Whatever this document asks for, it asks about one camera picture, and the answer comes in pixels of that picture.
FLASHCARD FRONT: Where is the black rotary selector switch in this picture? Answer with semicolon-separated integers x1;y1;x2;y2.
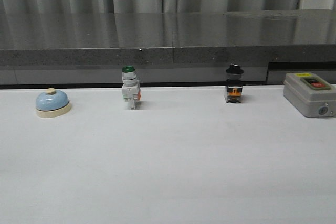
225;63;244;103

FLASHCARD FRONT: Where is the grey granite counter ledge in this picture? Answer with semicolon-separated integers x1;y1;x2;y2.
1;10;335;89

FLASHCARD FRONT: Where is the blue and cream service bell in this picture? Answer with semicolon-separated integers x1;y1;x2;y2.
35;88;71;118

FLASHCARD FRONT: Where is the green pushbutton switch white body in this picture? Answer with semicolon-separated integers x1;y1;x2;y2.
122;66;141;110

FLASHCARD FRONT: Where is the grey push button station box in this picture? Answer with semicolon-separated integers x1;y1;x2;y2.
283;72;335;118

